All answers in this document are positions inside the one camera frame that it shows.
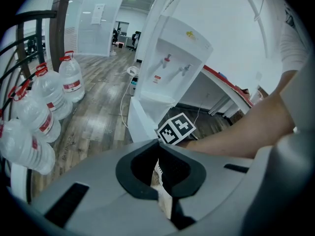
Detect frosted glass partition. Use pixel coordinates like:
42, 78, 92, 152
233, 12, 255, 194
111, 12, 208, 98
77, 0, 128, 58

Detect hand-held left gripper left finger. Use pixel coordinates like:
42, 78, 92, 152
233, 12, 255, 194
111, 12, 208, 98
115, 139, 160, 201

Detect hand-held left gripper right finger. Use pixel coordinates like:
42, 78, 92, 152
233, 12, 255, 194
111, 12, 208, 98
158, 144, 206, 199

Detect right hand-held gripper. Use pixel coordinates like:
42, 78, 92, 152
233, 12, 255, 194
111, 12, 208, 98
157, 112, 197, 146

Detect white paper notice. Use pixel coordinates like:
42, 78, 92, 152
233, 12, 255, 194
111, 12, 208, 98
91, 3, 106, 25

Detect white power cable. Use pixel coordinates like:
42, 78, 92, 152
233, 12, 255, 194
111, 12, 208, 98
120, 81, 135, 129

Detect white wall conduit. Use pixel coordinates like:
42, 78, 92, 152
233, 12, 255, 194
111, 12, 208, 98
237, 0, 269, 59

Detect white water dispenser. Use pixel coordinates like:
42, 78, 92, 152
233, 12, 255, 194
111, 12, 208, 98
127, 15, 214, 144

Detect white extension cable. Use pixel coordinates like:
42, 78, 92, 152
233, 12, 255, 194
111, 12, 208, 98
193, 93, 210, 133

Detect person's left white shoe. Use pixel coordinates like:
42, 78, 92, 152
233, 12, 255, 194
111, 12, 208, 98
150, 161, 173, 219

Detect person's white t-shirt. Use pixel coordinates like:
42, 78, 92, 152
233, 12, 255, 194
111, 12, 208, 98
279, 0, 312, 75

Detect person's right forearm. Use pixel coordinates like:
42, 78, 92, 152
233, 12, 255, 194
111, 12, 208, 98
176, 70, 304, 160

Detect black metal railing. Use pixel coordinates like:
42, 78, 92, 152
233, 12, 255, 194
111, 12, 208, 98
0, 9, 58, 204

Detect white table with red edge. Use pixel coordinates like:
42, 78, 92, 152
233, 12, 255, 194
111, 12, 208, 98
176, 68, 250, 119

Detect dark wooden railing post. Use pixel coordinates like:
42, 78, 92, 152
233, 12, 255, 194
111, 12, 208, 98
49, 0, 72, 73

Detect clear water jug red cap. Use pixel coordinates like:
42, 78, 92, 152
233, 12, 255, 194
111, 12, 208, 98
31, 62, 74, 120
58, 50, 86, 103
7, 82, 62, 144
0, 109, 57, 176

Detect clear plastic cup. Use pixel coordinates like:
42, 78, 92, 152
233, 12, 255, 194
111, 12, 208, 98
251, 87, 266, 105

